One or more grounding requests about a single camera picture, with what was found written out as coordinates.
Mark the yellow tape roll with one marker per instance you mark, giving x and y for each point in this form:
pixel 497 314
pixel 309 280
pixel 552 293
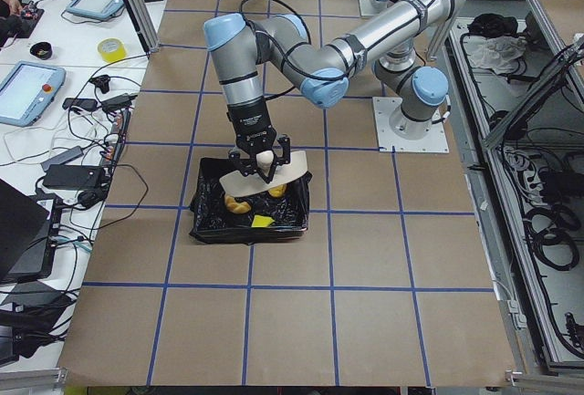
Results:
pixel 111 50

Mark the blue teach pendant near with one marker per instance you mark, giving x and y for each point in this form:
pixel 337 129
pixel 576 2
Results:
pixel 27 91

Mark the yellow sponge piece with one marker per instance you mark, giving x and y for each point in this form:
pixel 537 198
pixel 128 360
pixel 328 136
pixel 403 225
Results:
pixel 262 221

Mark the blue teach pendant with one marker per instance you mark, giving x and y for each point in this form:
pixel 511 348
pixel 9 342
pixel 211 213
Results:
pixel 27 91
pixel 100 10

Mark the black bag lined bin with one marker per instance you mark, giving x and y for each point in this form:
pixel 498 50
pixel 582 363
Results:
pixel 213 224

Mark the white crumpled cloth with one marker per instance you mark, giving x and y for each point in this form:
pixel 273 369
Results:
pixel 498 54

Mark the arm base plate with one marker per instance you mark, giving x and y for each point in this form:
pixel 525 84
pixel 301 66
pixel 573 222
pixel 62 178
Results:
pixel 369 0
pixel 396 133

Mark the beige plastic dustpan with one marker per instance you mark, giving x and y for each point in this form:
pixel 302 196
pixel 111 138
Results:
pixel 237 185

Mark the blue teach pendant far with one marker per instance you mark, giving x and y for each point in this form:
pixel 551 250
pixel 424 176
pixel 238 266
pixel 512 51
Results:
pixel 100 10

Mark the black power adapter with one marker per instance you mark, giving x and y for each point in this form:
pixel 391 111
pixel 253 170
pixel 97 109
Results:
pixel 73 177

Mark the black laptop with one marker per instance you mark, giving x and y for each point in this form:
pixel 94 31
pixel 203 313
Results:
pixel 29 229

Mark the aluminium frame post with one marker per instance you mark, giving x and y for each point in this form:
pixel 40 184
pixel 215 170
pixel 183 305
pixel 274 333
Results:
pixel 143 26

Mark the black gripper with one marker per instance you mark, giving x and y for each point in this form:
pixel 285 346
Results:
pixel 250 125

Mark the cream crescent bread piece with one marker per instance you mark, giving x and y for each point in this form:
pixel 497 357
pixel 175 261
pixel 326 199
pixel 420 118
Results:
pixel 236 206

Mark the yellow ball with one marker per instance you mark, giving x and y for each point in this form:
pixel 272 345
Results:
pixel 278 192

